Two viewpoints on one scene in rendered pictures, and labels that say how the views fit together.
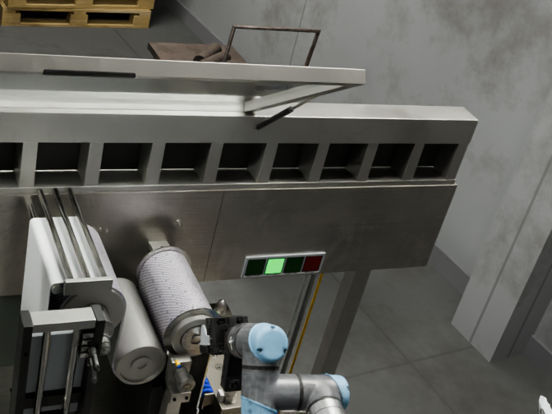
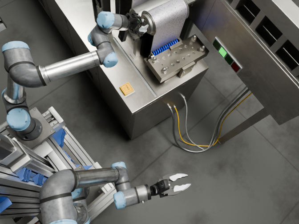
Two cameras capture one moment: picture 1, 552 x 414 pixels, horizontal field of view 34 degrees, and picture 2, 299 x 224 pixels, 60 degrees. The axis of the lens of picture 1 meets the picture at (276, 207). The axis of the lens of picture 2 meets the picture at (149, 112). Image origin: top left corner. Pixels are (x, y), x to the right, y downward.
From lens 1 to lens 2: 171 cm
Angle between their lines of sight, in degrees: 55
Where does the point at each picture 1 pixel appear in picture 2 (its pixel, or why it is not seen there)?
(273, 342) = (101, 18)
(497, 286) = not seen: outside the picture
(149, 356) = not seen: hidden behind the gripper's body
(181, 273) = (170, 6)
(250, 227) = (220, 25)
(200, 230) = (204, 7)
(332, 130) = (268, 7)
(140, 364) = not seen: hidden behind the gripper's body
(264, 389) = (93, 31)
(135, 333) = (140, 7)
